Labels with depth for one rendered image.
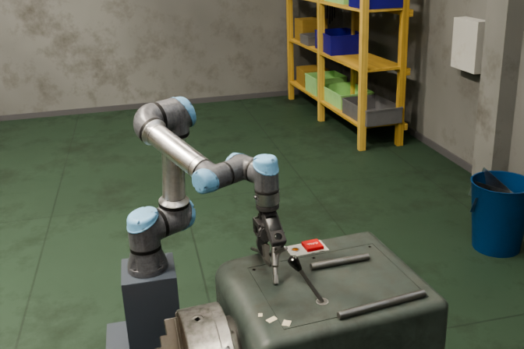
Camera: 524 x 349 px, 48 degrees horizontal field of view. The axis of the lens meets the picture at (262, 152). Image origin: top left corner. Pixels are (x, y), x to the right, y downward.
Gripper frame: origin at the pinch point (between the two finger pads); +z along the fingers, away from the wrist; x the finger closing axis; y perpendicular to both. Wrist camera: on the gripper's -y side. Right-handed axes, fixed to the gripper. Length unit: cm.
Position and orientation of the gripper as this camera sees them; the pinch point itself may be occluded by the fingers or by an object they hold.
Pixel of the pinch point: (271, 263)
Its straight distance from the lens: 189.4
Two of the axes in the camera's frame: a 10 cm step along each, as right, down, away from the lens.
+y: -3.1, -3.1, 9.0
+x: -9.5, 1.4, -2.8
